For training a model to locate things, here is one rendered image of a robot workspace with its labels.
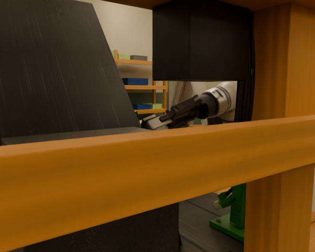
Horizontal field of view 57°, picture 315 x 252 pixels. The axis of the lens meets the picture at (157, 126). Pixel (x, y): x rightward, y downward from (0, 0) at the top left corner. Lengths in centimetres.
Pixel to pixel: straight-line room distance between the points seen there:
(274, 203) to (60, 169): 50
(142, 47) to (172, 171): 755
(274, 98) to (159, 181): 37
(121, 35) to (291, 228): 706
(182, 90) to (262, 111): 92
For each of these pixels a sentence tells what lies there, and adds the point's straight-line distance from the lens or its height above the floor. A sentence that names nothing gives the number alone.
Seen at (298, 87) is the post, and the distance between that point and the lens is 68.
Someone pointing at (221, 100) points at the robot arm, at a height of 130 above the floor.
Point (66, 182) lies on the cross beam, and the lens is 31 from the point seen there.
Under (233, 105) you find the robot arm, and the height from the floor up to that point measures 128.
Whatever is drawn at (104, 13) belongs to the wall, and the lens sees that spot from 740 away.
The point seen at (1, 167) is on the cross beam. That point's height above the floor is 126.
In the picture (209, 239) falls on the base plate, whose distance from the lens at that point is 92.
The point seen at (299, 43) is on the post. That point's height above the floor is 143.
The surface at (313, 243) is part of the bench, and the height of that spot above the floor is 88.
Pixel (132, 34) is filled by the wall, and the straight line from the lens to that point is 774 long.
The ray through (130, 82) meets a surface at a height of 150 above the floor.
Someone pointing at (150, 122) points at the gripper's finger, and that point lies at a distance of 79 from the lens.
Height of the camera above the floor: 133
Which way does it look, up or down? 7 degrees down
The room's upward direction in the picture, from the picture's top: straight up
